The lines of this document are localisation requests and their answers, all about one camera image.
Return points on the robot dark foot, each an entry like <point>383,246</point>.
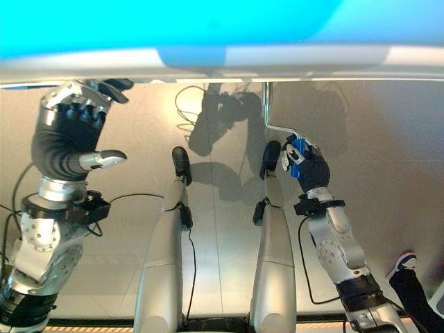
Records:
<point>271,156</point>
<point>181,161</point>

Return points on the blue bed mattress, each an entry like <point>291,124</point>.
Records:
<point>138,24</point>

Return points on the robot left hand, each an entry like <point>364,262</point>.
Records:
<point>66,135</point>

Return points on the person's shoe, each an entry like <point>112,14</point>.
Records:
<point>404,262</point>

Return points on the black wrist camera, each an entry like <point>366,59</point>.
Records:
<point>95,208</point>

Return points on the robot silver leg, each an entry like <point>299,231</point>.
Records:
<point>272,270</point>
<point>161,270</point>

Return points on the robot left dark foot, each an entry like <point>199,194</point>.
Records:
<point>181,161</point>

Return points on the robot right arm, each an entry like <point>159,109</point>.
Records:
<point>341,243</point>

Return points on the white bed frame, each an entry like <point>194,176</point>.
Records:
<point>312,59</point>

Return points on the robot left silver leg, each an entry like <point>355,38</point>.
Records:
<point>161,270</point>

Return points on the robot right dark foot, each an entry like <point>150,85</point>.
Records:
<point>271,156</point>

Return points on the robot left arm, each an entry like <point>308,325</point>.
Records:
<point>38,239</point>

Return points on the robot right silver leg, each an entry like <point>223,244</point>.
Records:
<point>272,270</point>

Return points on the person's leg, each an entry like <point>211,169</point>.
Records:
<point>416,298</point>

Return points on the silver crank with blue grip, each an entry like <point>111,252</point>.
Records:
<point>267,104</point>

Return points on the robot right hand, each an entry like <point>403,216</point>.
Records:
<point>315,170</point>

